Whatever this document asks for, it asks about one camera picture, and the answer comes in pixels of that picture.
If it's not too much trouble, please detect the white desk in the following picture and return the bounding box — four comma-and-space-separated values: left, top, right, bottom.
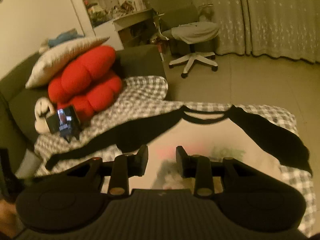
93, 9, 156, 50

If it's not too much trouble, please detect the grey star curtain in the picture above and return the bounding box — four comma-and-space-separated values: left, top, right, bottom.
193, 0, 319, 63

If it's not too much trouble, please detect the upper red puffy cushion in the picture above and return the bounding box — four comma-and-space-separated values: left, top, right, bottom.
48, 46, 116, 103

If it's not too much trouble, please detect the red puffy cushion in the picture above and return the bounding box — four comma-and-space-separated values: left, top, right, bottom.
57, 71, 122, 122
48, 46, 116, 103

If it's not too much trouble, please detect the dark blue phone stand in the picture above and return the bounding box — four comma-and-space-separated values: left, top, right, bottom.
62, 130, 80, 143

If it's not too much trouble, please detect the grey office chair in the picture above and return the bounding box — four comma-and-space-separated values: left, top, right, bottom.
147, 0, 219, 79

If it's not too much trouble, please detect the white striped pillow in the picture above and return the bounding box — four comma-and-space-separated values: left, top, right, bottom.
25, 36, 110, 89

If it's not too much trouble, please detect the white plush toy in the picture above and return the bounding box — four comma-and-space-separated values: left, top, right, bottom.
34, 97, 55, 134

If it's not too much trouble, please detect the black and white raglan shirt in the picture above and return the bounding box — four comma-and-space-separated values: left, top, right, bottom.
46, 106, 312, 189

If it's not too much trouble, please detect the smartphone playing video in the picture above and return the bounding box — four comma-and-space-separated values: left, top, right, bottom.
46, 106, 80, 136

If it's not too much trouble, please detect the lower red puffy cushion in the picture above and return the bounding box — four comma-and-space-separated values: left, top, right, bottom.
57, 71, 122, 122

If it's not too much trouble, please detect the blue plush toy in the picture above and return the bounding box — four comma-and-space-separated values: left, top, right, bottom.
48, 29, 84, 48

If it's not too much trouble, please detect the dark grey sofa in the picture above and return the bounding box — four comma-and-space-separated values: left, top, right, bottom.
1, 45, 165, 172

